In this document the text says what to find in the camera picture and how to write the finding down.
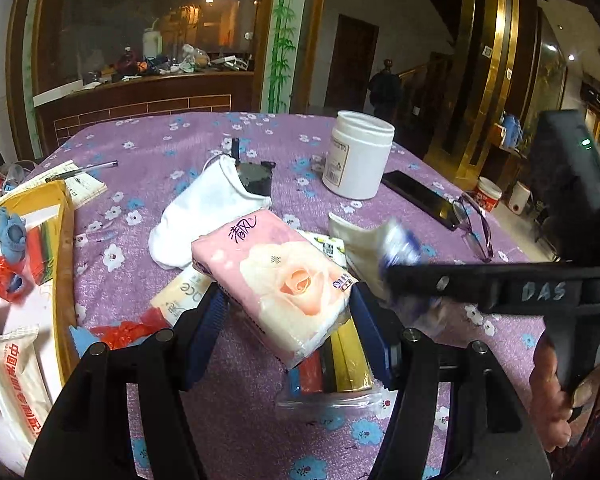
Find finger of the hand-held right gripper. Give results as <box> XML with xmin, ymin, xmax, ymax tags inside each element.
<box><xmin>386</xmin><ymin>262</ymin><xmax>496</xmax><ymax>311</ymax></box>

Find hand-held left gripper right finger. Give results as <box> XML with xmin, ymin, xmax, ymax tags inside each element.
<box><xmin>350</xmin><ymin>282</ymin><xmax>553</xmax><ymax>480</ymax></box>

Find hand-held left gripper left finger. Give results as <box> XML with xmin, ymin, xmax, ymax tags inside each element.
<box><xmin>25</xmin><ymin>285</ymin><xmax>228</xmax><ymax>480</ymax></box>

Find colourful strips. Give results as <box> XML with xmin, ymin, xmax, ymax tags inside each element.
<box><xmin>24</xmin><ymin>222</ymin><xmax>61</xmax><ymax>286</ymax></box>
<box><xmin>275</xmin><ymin>317</ymin><xmax>383</xmax><ymax>418</ymax></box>

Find yellow tissue pack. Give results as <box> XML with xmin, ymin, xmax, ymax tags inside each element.
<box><xmin>150</xmin><ymin>265</ymin><xmax>216</xmax><ymax>328</ymax></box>

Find blue white tissue pack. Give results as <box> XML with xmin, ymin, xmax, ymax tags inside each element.
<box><xmin>375</xmin><ymin>217</ymin><xmax>446</xmax><ymax>321</ymax></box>

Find pink rose tissue pack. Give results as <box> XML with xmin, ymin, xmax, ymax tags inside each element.
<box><xmin>190</xmin><ymin>210</ymin><xmax>358</xmax><ymax>371</ymax></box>

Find white sock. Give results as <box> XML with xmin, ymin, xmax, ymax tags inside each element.
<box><xmin>147</xmin><ymin>154</ymin><xmax>273</xmax><ymax>271</ymax></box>

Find blue knitted cloth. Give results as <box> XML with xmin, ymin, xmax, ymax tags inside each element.
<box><xmin>0</xmin><ymin>206</ymin><xmax>30</xmax><ymax>265</ymax></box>
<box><xmin>67</xmin><ymin>324</ymin><xmax>101</xmax><ymax>361</ymax></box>

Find yellow tray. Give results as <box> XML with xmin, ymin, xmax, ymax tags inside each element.
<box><xmin>0</xmin><ymin>180</ymin><xmax>81</xmax><ymax>466</ymax></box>

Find person's right hand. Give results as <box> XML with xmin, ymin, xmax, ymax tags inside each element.
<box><xmin>530</xmin><ymin>332</ymin><xmax>600</xmax><ymax>455</ymax></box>

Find purple framed glasses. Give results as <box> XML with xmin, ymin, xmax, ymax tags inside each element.
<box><xmin>450</xmin><ymin>191</ymin><xmax>495</xmax><ymax>262</ymax></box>

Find white round container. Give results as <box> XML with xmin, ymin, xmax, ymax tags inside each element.
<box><xmin>507</xmin><ymin>182</ymin><xmax>531</xmax><ymax>218</ymax></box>

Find red white bucket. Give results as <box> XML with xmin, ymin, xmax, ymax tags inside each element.
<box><xmin>476</xmin><ymin>176</ymin><xmax>503</xmax><ymax>213</ymax></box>

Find black smartphone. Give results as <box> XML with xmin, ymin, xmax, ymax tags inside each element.
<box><xmin>381</xmin><ymin>170</ymin><xmax>463</xmax><ymax>231</ymax></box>

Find white plastic jar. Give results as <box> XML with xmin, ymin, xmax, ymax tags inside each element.
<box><xmin>321</xmin><ymin>110</ymin><xmax>396</xmax><ymax>200</ymax></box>

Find dark grey device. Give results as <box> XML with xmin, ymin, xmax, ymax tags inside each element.
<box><xmin>229</xmin><ymin>137</ymin><xmax>277</xmax><ymax>196</ymax></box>

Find white paper booklet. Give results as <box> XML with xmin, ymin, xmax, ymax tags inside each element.
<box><xmin>10</xmin><ymin>160</ymin><xmax>108</xmax><ymax>208</ymax></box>

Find white packet with red print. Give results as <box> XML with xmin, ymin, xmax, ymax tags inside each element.
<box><xmin>0</xmin><ymin>325</ymin><xmax>56</xmax><ymax>448</ymax></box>

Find purple floral tablecloth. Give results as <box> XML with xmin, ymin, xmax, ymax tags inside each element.
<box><xmin>30</xmin><ymin>110</ymin><xmax>600</xmax><ymax>480</ymax></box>

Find clear pen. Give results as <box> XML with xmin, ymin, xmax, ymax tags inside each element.
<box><xmin>45</xmin><ymin>160</ymin><xmax>119</xmax><ymax>183</ymax></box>

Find brown door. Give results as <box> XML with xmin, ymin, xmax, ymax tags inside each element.
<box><xmin>325</xmin><ymin>14</ymin><xmax>381</xmax><ymax>111</ymax></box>

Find wooden tiled counter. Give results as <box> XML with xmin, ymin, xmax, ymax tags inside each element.
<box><xmin>32</xmin><ymin>69</ymin><xmax>256</xmax><ymax>143</ymax></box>

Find bamboo painted pillar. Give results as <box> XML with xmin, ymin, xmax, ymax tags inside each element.
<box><xmin>262</xmin><ymin>0</ymin><xmax>313</xmax><ymax>115</ymax></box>

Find white jug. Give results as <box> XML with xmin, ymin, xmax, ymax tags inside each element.
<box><xmin>142</xmin><ymin>27</ymin><xmax>163</xmax><ymax>58</ymax></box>

